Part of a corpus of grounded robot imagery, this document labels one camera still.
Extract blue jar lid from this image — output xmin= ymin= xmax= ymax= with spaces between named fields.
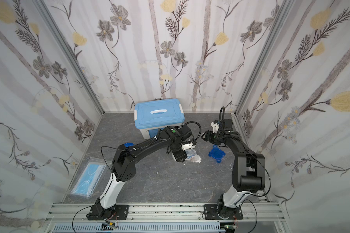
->
xmin=208 ymin=145 xmax=226 ymax=163

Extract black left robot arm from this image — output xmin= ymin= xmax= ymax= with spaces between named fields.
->
xmin=86 ymin=121 xmax=202 ymax=220

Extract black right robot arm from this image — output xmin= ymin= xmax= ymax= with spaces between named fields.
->
xmin=201 ymin=107 xmax=270 ymax=220

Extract blue lidded white storage box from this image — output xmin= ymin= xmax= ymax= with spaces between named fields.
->
xmin=134 ymin=99 xmax=185 ymax=139

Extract left blue lidded clear jar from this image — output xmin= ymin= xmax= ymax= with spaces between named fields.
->
xmin=124 ymin=143 xmax=135 ymax=148

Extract bagged blue face masks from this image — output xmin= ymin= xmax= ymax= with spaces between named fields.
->
xmin=71 ymin=157 xmax=108 ymax=198

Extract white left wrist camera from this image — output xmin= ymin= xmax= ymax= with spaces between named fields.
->
xmin=181 ymin=143 xmax=193 ymax=150

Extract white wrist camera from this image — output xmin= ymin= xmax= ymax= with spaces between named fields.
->
xmin=181 ymin=143 xmax=193 ymax=150
xmin=211 ymin=120 xmax=220 ymax=134

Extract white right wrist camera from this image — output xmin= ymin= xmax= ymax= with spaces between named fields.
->
xmin=211 ymin=120 xmax=220 ymax=134

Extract white slotted cable duct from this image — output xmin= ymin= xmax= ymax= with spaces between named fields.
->
xmin=50 ymin=222 xmax=226 ymax=233

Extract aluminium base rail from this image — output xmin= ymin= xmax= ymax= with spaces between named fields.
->
xmin=40 ymin=202 xmax=290 ymax=233

